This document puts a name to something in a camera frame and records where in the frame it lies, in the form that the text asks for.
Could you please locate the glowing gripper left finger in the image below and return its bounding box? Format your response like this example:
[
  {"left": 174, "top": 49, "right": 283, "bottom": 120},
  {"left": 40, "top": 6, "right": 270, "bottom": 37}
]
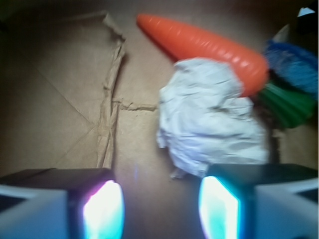
[{"left": 0, "top": 168, "right": 124, "bottom": 239}]

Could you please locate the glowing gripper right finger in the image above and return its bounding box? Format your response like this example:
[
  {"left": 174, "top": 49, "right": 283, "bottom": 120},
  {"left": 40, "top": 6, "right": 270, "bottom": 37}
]
[{"left": 198, "top": 164, "right": 319, "bottom": 239}]

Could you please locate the crumpled white paper ball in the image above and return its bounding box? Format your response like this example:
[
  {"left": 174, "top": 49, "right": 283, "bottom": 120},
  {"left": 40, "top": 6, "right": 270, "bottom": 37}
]
[{"left": 157, "top": 58, "right": 269, "bottom": 178}]

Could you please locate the brown paper bag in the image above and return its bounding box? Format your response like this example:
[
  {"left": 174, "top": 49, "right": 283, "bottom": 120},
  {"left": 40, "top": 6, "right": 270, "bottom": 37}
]
[{"left": 0, "top": 0, "right": 309, "bottom": 239}]

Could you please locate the blue sponge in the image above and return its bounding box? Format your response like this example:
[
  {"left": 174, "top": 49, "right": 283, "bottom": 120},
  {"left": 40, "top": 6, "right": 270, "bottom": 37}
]
[{"left": 264, "top": 40, "right": 319, "bottom": 99}]

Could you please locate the orange toy carrot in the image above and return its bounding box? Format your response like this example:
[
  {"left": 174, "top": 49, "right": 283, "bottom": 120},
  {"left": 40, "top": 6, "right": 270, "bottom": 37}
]
[{"left": 136, "top": 13, "right": 318, "bottom": 129}]

